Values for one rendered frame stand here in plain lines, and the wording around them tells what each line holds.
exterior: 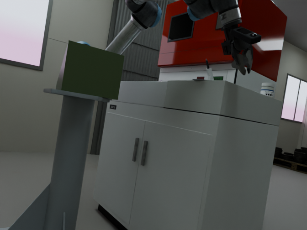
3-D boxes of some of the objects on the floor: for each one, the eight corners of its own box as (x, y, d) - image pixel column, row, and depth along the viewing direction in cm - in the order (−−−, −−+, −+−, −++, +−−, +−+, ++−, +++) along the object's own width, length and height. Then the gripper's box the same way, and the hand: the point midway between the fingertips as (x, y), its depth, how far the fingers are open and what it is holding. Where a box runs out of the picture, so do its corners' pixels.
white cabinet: (154, 197, 211) (167, 110, 209) (256, 260, 137) (279, 126, 136) (88, 209, 169) (105, 100, 167) (186, 307, 96) (217, 115, 94)
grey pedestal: (-37, 297, 85) (-6, 78, 83) (-21, 233, 122) (1, 81, 121) (97, 266, 112) (122, 100, 110) (76, 221, 149) (95, 97, 147)
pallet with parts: (283, 162, 594) (287, 143, 593) (350, 180, 477) (354, 156, 476) (262, 161, 544) (265, 140, 543) (330, 181, 427) (334, 154, 426)
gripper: (233, 23, 96) (245, 71, 101) (214, 29, 94) (226, 79, 98) (248, 16, 88) (260, 70, 92) (226, 23, 86) (240, 77, 90)
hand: (247, 70), depth 92 cm, fingers closed
